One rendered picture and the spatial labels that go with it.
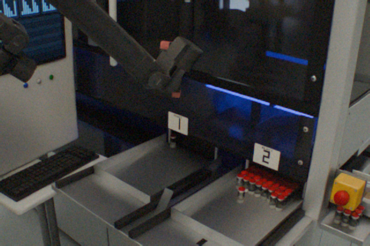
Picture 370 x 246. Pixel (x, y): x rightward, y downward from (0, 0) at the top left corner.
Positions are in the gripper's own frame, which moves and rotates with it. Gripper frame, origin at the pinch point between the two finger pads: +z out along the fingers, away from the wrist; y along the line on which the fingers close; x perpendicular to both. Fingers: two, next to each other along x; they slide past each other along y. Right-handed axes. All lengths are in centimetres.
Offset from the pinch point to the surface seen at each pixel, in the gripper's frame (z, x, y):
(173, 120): 21.4, 2.6, 22.6
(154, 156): 23.1, -2.2, 37.3
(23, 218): 104, -82, 129
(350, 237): -19, 55, 35
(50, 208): 49, -48, 82
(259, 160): -0.2, 28.9, 23.8
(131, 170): 13.2, -8.7, 38.9
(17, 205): 1, -44, 52
